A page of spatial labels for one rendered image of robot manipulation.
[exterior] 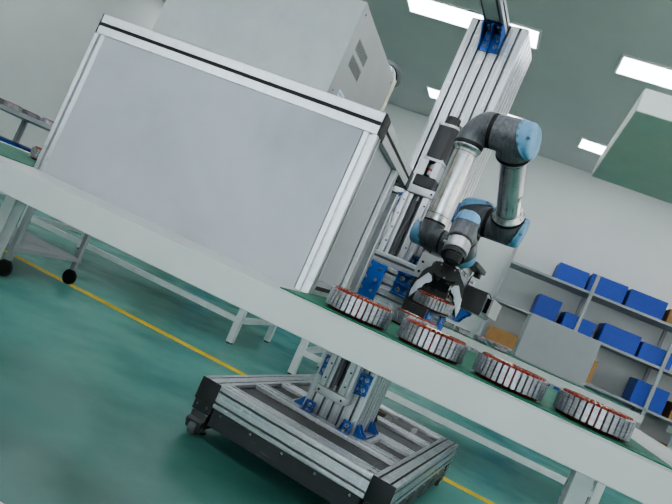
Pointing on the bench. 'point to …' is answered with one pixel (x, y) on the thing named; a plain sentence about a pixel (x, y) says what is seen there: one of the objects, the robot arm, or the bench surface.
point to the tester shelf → (169, 48)
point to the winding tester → (291, 41)
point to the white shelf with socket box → (642, 149)
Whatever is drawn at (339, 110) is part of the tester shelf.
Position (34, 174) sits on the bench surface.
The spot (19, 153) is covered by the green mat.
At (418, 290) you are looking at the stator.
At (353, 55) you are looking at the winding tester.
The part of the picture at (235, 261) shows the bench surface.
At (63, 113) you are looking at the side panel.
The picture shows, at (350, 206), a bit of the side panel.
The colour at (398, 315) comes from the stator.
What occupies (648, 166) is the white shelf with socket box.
